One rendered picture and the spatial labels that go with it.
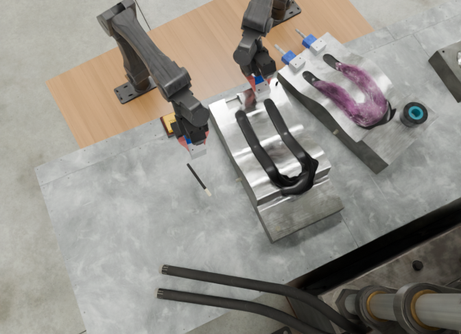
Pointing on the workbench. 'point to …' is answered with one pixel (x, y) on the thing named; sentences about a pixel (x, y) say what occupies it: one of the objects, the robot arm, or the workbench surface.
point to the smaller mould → (448, 67)
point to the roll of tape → (414, 114)
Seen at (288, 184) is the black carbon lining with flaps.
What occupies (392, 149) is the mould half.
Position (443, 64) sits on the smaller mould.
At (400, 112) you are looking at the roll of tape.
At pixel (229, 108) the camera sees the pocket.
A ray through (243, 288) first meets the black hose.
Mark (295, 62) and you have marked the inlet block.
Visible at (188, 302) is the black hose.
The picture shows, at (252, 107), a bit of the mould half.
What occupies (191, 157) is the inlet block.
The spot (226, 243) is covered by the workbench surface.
